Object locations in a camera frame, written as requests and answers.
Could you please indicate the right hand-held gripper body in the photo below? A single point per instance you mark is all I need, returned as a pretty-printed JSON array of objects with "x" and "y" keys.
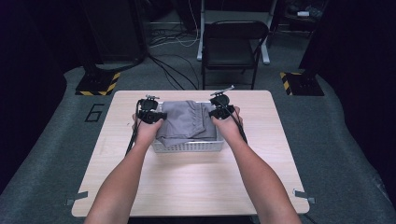
[{"x": 222, "y": 107}]

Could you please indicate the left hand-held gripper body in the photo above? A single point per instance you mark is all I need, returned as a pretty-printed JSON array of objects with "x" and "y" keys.
[{"x": 148, "y": 107}]

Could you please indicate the gray pants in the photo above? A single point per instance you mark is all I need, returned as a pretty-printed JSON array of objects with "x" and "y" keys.
[{"x": 186, "y": 123}]

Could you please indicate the white perforated plastic basket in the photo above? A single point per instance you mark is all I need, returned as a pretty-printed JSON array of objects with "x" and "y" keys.
[{"x": 190, "y": 146}]

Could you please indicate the person's left hand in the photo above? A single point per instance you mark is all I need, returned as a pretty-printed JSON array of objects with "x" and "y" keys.
[{"x": 148, "y": 130}]

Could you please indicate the person's right hand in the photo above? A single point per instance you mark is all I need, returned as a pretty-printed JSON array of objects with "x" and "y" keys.
[{"x": 229, "y": 127}]

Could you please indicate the black folding chair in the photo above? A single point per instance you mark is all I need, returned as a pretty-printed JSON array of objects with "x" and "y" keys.
[{"x": 232, "y": 53}]

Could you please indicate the black stand base striped edge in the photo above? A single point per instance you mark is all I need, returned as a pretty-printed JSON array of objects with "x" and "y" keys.
[
  {"x": 303, "y": 84},
  {"x": 96, "y": 83}
]

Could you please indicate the white desk leg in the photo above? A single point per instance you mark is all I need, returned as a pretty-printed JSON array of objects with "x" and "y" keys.
[
  {"x": 201, "y": 34},
  {"x": 265, "y": 46}
]

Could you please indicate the black equipment cabinet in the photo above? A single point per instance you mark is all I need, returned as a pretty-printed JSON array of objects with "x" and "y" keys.
[{"x": 115, "y": 31}]

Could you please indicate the gray tape strip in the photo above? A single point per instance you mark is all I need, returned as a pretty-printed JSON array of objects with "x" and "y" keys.
[
  {"x": 303, "y": 195},
  {"x": 77, "y": 196}
]

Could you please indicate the small white box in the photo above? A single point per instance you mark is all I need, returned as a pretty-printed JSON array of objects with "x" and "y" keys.
[{"x": 303, "y": 13}]

